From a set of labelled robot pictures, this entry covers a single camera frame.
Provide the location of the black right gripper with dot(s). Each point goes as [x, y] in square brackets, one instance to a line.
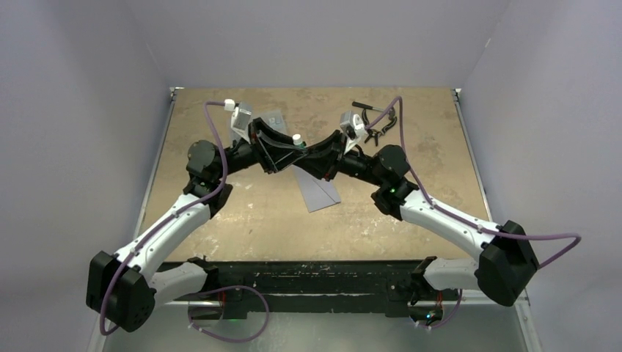
[322, 158]

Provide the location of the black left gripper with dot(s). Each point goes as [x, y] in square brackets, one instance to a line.
[273, 151]

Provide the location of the green white glue stick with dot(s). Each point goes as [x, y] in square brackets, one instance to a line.
[298, 140]

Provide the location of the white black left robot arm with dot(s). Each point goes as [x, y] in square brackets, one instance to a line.
[165, 228]

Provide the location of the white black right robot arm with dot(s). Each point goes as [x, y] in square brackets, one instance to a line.
[452, 223]

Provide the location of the clear plastic screw box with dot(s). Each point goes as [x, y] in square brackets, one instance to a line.
[273, 118]

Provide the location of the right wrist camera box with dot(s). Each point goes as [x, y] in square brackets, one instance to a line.
[353, 126]

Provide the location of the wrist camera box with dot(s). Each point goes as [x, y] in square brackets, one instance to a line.
[241, 116]
[353, 126]

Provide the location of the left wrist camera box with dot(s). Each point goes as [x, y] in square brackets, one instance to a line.
[241, 116]

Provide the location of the black handled hammer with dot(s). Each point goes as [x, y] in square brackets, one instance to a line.
[365, 106]

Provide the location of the black aluminium base frame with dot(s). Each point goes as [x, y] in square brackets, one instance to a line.
[394, 288]

